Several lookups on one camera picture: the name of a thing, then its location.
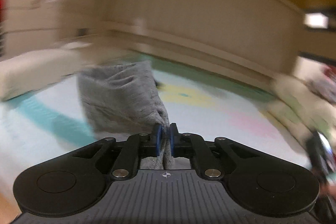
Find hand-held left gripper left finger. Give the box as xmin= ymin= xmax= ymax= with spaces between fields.
xmin=71 ymin=123 xmax=162 ymax=180

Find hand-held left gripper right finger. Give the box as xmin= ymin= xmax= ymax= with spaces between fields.
xmin=169 ymin=123 xmax=261 ymax=179

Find grey pants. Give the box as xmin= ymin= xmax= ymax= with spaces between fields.
xmin=77 ymin=61 xmax=189 ymax=170

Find white cloth pile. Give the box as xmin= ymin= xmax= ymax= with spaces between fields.
xmin=270 ymin=73 xmax=336 ymax=140

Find purple patterned blanket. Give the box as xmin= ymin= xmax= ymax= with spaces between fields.
xmin=307 ymin=64 xmax=336 ymax=104

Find beige padded headboard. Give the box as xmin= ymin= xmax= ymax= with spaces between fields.
xmin=100 ymin=0 xmax=307 ymax=77

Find beige pillow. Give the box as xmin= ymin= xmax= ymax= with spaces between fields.
xmin=0 ymin=43 xmax=95 ymax=102

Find beige cabinet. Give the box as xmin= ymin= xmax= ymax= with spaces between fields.
xmin=0 ymin=0 xmax=147 ymax=56

